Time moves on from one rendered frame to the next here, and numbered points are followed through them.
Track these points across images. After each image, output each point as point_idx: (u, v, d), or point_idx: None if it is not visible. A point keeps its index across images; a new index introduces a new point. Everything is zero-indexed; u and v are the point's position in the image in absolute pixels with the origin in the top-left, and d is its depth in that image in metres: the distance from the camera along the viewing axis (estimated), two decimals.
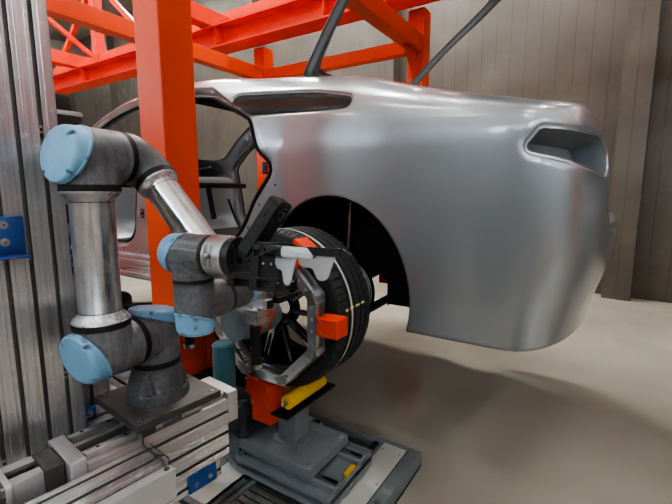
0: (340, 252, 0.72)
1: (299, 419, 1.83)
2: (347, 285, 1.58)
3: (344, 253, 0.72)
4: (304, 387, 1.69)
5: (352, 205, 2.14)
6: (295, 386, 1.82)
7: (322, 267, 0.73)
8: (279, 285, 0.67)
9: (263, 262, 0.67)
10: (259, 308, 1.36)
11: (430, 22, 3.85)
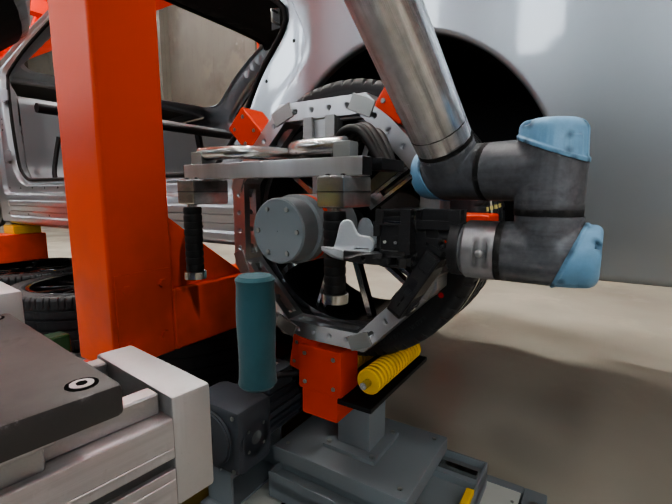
0: None
1: (374, 413, 1.11)
2: None
3: None
4: (393, 357, 0.98)
5: None
6: (368, 359, 1.11)
7: (364, 232, 0.65)
8: (378, 216, 0.58)
9: (393, 243, 0.57)
10: (344, 175, 0.65)
11: None
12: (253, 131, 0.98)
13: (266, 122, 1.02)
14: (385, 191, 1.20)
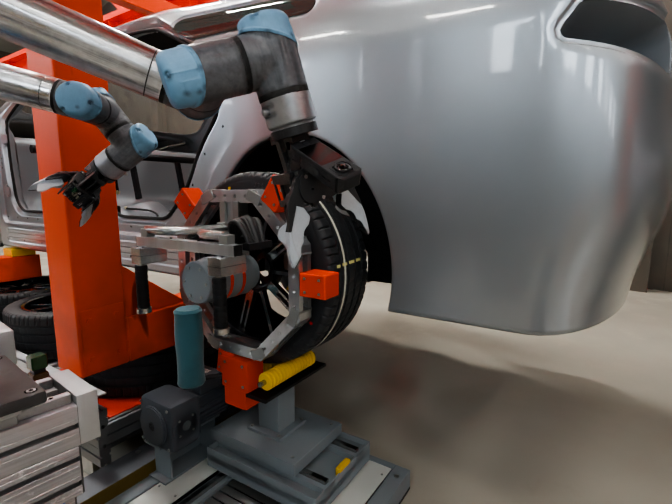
0: (361, 227, 0.68)
1: (283, 404, 1.53)
2: (339, 236, 1.28)
3: (363, 230, 0.69)
4: (287, 364, 1.40)
5: None
6: (278, 365, 1.52)
7: (344, 210, 0.70)
8: None
9: (290, 189, 0.63)
10: (224, 256, 1.06)
11: None
12: (189, 205, 1.40)
13: (200, 197, 1.44)
14: None
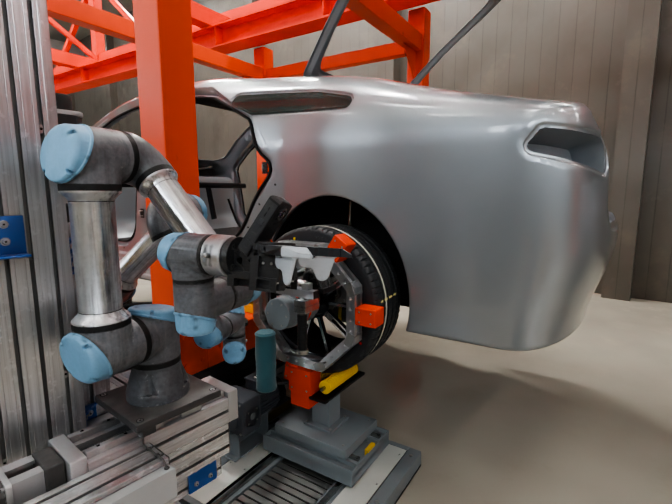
0: (340, 252, 0.72)
1: (332, 405, 1.95)
2: (382, 278, 1.71)
3: (344, 253, 0.72)
4: (339, 374, 1.82)
5: (352, 205, 2.14)
6: (328, 374, 1.94)
7: (322, 267, 0.73)
8: (279, 285, 0.67)
9: (263, 262, 0.67)
10: (306, 298, 1.48)
11: (430, 22, 3.85)
12: None
13: None
14: (328, 273, 2.05)
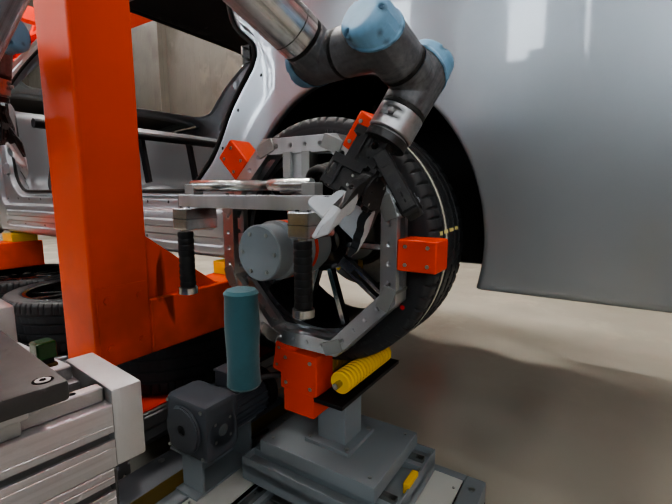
0: (353, 248, 0.71)
1: (350, 411, 1.24)
2: (439, 196, 1.00)
3: (352, 251, 0.72)
4: (364, 361, 1.11)
5: None
6: (344, 362, 1.24)
7: (348, 225, 0.72)
8: (327, 184, 0.66)
9: (352, 176, 0.63)
10: (310, 211, 0.78)
11: None
12: (240, 161, 1.11)
13: (252, 152, 1.15)
14: None
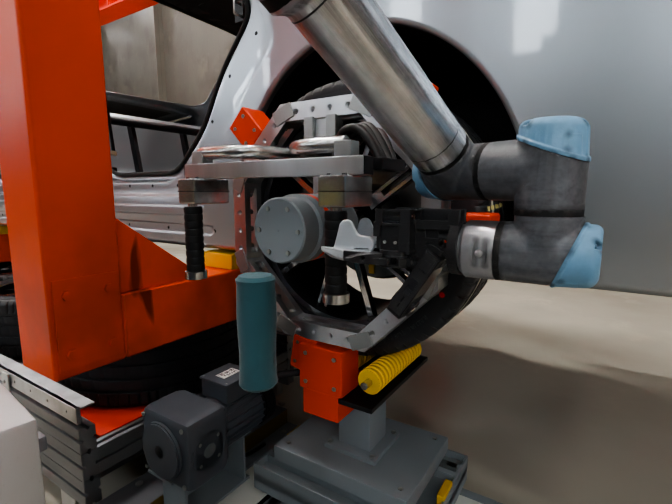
0: None
1: (375, 413, 1.11)
2: None
3: None
4: (394, 357, 0.98)
5: None
6: (368, 359, 1.11)
7: (364, 232, 0.65)
8: (378, 216, 0.58)
9: (393, 243, 0.57)
10: (345, 175, 0.65)
11: None
12: (254, 130, 0.98)
13: (266, 122, 1.02)
14: None
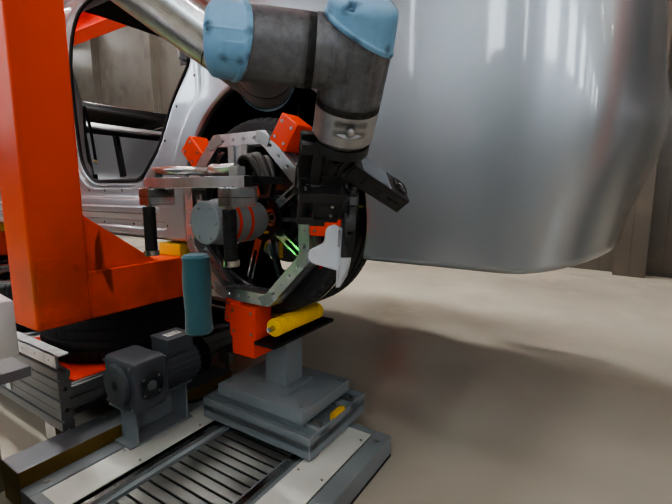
0: None
1: (290, 358, 1.52)
2: None
3: None
4: (296, 313, 1.38)
5: (301, 107, 1.60)
6: None
7: None
8: (304, 220, 0.57)
9: (333, 208, 0.55)
10: (235, 187, 1.05)
11: None
12: (197, 153, 1.39)
13: (207, 146, 1.43)
14: None
